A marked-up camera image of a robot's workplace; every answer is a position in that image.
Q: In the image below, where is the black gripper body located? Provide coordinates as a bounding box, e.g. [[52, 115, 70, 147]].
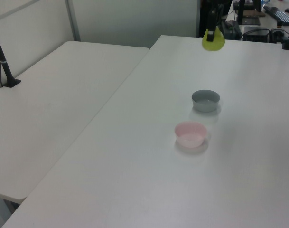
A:
[[207, 0, 227, 12]]

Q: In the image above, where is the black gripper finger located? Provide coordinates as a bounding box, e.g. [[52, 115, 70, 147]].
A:
[[206, 9, 217, 43], [217, 5, 225, 28]]

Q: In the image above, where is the yellow-green pear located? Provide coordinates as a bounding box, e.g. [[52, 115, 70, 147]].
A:
[[201, 26, 226, 52]]

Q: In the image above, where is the grey plastic bowl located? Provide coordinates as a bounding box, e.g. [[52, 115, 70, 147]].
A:
[[191, 89, 221, 113]]

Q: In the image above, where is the pink plastic bowl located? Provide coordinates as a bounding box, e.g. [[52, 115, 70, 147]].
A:
[[174, 121, 208, 148]]

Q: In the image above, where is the black and green device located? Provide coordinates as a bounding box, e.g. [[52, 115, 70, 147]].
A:
[[223, 20, 242, 40]]

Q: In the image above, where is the black flat pad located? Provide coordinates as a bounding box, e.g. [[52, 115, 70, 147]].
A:
[[242, 16, 261, 26]]

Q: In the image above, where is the brown wooden board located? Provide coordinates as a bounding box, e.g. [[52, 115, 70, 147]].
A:
[[243, 9, 266, 18]]

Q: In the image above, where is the black electronics box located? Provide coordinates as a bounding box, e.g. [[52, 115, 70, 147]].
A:
[[242, 26, 271, 43]]

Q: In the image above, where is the black computer keyboard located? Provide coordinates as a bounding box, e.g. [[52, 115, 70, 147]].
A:
[[263, 5, 289, 24]]

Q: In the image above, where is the white side table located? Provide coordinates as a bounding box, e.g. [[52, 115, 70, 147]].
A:
[[0, 40, 150, 200]]

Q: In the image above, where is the black monitor stand post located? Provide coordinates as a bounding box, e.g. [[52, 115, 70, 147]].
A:
[[236, 0, 246, 25]]

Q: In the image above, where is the grey partition frame post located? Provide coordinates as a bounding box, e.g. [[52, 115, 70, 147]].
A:
[[65, 0, 81, 42]]

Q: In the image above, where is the black camera pole with base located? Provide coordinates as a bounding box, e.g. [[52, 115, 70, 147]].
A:
[[0, 21, 22, 88]]

